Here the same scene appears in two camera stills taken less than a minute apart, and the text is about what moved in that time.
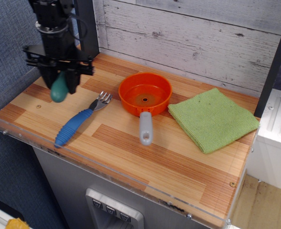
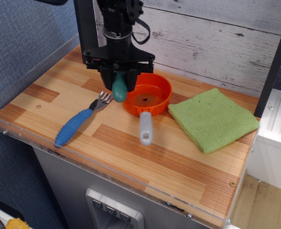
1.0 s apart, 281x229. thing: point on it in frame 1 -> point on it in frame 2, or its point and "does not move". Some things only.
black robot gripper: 58,52 -> 119,55
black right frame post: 271,76 does not move
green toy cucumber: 60,88 -> 119,88
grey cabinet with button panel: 87,198 does not move
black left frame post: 85,16 does not move
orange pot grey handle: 143,95 does not move
